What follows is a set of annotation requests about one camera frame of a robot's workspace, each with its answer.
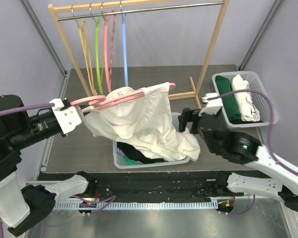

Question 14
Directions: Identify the light blue hanger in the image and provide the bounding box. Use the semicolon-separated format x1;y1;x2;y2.
120;1;129;87

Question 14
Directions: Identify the folded white printed garment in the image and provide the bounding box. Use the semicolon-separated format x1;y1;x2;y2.
231;74;260;122

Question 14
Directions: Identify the white slotted cable duct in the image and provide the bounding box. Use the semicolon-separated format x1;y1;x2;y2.
54;199;218;211

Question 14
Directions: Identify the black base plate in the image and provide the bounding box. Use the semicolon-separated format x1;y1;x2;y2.
37;171;271;203

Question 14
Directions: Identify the lime green hanger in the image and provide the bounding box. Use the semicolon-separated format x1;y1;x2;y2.
89;3;103;94

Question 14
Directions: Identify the folded dark green garment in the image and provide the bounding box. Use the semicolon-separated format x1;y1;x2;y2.
215;76;241;124

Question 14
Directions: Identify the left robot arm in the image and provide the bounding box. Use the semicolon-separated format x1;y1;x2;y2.
0;95;96;237

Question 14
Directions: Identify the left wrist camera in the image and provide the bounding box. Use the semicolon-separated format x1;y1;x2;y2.
49;98;85;137

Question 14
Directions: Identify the white tank top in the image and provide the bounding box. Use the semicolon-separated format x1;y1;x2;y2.
85;82;201;162

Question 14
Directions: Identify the yellow plastic hanger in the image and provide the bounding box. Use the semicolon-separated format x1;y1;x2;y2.
71;5;97;95

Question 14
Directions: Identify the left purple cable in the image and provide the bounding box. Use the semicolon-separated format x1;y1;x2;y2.
0;103;116;238

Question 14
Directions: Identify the white plastic laundry basket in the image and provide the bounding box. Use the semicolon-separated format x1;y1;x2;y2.
113;112;192;170

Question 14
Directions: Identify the pink hanger with white top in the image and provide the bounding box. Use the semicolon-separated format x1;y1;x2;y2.
71;82;176;112

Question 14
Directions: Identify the green tank top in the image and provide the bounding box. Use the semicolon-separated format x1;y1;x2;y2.
124;155;140;166

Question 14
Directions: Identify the black tank top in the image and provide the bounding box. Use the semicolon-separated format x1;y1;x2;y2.
117;142;165;164

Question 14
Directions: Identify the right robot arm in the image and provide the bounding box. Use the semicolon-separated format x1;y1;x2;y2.
178;108;298;212

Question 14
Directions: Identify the aluminium rail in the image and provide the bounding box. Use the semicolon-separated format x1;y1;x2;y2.
26;178;293;201

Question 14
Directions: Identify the white basket with folded clothes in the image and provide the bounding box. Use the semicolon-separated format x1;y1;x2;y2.
212;71;271;128

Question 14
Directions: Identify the blue striped tank top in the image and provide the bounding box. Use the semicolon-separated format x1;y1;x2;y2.
116;148;124;155

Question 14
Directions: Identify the pink hanger with striped top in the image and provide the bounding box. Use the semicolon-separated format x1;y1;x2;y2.
101;3;116;93

